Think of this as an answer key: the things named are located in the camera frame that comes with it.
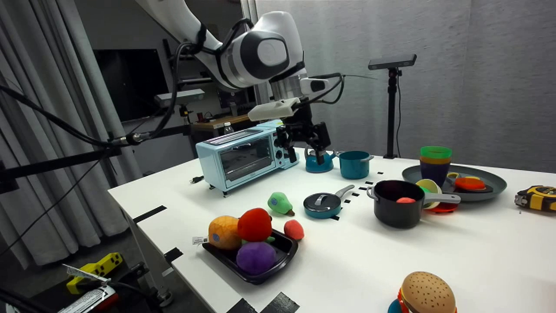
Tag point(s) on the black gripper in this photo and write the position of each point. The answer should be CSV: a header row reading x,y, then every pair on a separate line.
x,y
304,127

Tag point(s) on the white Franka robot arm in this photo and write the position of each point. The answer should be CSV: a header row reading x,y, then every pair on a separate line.
x,y
254,54

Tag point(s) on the teal toy frying pan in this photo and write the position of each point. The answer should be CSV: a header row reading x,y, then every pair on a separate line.
x,y
346,189

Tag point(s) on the teal toy kettle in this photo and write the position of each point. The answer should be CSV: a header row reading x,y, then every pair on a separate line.
x,y
318,163

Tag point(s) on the teal toy saucepan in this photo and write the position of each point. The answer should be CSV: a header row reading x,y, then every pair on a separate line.
x,y
353,165

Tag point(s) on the light blue toy oven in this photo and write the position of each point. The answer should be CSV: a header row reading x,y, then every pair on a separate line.
x,y
243,155

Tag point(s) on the green plush fruit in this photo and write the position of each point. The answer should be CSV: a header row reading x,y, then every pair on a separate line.
x,y
280,203

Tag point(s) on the small red plush fruit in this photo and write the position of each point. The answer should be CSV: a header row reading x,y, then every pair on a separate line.
x,y
294,229

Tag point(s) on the red plush apple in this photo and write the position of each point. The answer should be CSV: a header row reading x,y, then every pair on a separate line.
x,y
254,224

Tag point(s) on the green plush vegetable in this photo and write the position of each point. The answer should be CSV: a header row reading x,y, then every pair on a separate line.
x,y
269,238

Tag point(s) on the black plastic tray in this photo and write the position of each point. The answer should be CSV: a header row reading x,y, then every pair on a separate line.
x,y
285,248

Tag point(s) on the small red toy food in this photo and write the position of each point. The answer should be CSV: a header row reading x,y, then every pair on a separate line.
x,y
405,200

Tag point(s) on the orange plush fruit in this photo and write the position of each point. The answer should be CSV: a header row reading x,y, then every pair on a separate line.
x,y
222,233

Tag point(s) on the purple plush fruit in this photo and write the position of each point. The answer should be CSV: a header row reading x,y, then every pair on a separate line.
x,y
255,257

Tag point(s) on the dark metal shelf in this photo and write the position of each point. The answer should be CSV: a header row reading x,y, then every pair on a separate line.
x,y
191,80

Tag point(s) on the green plastic cup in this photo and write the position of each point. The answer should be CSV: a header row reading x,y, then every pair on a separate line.
x,y
436,151

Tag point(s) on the orange plastic cup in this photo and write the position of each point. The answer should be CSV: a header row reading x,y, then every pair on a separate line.
x,y
434,162

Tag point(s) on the yellow-green toy cup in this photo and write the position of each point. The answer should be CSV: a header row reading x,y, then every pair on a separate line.
x,y
429,186

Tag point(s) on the purple plastic cup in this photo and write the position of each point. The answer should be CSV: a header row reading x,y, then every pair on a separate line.
x,y
434,172

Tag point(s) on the yellow toy piece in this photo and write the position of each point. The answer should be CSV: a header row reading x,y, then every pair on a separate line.
x,y
452,175

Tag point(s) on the red plastic disc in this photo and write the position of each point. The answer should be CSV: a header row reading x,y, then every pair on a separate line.
x,y
445,208

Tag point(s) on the black tape strip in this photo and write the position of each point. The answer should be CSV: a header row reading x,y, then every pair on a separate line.
x,y
172,254
280,302
149,212
241,306

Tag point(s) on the orange toy food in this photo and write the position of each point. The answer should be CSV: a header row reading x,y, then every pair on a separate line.
x,y
469,184

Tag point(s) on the grey backdrop curtain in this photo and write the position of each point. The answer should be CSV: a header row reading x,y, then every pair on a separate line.
x,y
474,87

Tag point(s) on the blue plastic disc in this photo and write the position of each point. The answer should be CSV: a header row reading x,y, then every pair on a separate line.
x,y
393,306

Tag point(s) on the dark grey plate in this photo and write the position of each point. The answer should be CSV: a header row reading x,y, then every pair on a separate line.
x,y
493,182

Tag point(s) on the toy hamburger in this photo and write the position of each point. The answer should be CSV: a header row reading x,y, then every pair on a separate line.
x,y
427,292

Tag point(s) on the yellow black tape measure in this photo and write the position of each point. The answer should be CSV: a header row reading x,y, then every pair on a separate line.
x,y
537,198

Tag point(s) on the yellow black hand tool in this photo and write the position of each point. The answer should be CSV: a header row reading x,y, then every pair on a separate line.
x,y
95,269

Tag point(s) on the silver red tool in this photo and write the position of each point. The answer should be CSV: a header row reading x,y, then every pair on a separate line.
x,y
92,299

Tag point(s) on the grey pleated curtain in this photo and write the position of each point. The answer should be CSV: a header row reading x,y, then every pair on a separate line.
x,y
35,191

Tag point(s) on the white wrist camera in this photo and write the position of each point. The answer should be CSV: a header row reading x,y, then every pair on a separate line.
x,y
271,108

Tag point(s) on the black camera stand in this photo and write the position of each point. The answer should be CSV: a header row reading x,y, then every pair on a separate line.
x,y
391,115

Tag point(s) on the black stereo camera bar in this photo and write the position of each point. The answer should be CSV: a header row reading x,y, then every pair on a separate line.
x,y
393,61

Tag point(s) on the grey stereo camera bar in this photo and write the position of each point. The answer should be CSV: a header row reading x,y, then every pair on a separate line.
x,y
184,94

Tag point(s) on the black metal frame bar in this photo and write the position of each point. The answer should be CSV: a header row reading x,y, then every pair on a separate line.
x,y
57,162

